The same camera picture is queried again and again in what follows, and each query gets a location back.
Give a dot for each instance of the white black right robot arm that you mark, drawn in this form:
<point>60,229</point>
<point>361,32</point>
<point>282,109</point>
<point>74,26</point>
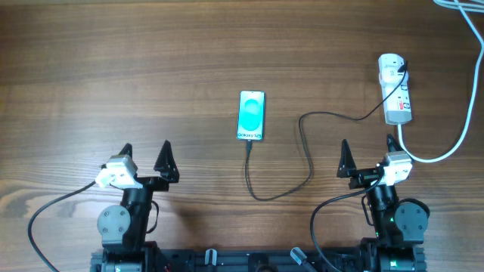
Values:
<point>399,224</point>

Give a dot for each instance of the white USB charger plug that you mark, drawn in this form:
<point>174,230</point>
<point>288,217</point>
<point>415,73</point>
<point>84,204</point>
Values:
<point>390,75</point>

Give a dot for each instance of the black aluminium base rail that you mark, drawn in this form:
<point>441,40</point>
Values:
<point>257,260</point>

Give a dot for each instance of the white power strip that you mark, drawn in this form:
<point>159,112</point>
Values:
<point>396,98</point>

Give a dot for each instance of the teal Galaxy smartphone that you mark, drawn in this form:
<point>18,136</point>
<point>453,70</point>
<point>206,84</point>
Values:
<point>251,114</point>

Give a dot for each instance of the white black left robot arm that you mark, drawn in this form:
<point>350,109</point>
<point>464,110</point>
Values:
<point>124,227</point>

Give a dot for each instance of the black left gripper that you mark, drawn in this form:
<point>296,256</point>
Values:
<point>166,171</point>

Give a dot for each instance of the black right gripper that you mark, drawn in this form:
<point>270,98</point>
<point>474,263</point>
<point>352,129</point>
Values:
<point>348,169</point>

